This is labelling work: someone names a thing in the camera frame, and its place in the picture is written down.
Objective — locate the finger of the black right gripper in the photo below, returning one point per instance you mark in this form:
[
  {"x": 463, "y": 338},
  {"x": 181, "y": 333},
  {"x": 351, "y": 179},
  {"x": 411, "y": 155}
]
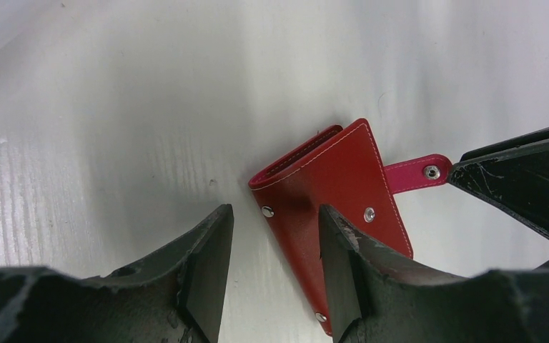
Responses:
[{"x": 512, "y": 175}]

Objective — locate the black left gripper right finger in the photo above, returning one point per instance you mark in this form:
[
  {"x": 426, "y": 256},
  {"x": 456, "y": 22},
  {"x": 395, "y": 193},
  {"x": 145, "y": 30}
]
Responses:
[{"x": 376, "y": 294}]

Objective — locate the red leather card holder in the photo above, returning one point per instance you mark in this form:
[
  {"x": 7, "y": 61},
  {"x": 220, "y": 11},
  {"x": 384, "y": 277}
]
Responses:
[{"x": 340, "y": 166}]

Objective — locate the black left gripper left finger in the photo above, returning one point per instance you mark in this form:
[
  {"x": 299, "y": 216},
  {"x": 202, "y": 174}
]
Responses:
[{"x": 174, "y": 294}]

